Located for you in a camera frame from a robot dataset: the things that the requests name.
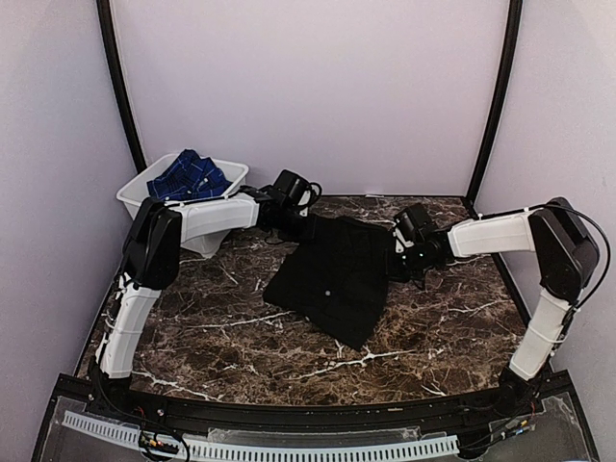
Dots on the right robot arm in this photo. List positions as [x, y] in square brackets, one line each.
[558, 237]

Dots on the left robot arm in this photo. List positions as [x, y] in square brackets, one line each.
[151, 255]

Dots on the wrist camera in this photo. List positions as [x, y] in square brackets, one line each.
[291, 191]
[412, 225]

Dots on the right black frame post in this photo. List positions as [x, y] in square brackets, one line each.
[507, 55]

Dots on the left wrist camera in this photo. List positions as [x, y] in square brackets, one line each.
[291, 191]

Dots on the left black frame post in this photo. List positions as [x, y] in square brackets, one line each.
[108, 35]

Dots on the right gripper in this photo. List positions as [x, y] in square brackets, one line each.
[395, 274]

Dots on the blue plaid shirt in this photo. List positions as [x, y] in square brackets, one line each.
[189, 177]

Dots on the white plastic bin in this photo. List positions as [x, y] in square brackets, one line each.
[205, 223]

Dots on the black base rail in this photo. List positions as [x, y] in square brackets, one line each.
[466, 416]

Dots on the black long sleeve shirt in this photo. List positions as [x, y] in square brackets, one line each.
[336, 278]

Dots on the black frame post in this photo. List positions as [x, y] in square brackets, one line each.
[507, 55]
[108, 35]

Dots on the white slotted cable duct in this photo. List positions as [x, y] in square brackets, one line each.
[240, 445]

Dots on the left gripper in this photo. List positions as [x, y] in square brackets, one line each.
[308, 233]

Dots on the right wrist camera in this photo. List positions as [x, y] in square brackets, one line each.
[412, 225]

